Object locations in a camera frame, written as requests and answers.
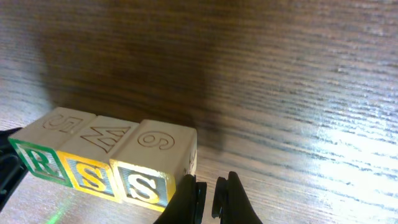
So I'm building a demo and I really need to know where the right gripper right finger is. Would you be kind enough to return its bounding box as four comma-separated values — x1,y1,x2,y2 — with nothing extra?
211,171,262,224

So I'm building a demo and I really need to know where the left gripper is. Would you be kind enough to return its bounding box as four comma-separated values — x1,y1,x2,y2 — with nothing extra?
0,128,28,210

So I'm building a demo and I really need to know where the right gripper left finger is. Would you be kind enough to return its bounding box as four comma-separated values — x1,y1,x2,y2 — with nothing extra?
154,174,207,224

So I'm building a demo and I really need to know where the green R letter block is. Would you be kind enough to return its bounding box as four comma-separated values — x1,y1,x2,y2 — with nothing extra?
8,107,96,187

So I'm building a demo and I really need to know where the yellow S letter block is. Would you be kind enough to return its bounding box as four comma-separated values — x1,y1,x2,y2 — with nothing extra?
110,119,197,212
57,116,139,203

